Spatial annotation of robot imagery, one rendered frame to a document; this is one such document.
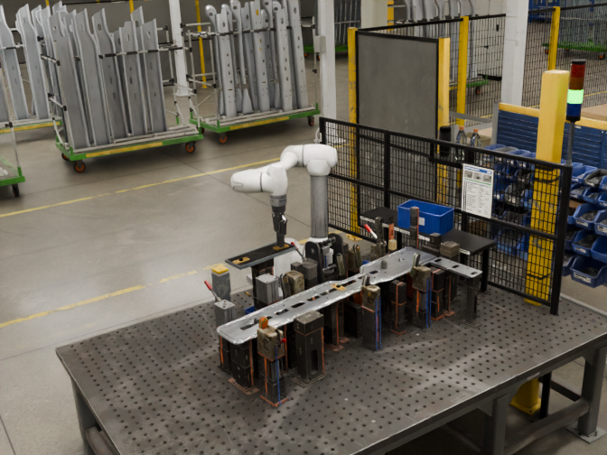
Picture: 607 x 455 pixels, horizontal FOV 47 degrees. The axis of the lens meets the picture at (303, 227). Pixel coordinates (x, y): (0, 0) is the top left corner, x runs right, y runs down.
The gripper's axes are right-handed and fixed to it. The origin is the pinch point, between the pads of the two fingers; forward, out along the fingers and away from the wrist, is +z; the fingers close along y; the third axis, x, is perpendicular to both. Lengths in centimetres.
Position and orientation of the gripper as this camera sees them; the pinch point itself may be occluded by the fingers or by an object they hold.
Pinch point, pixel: (280, 240)
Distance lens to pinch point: 368.5
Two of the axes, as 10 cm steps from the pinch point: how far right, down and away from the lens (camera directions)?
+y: 5.2, 2.9, -8.0
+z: 0.4, 9.3, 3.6
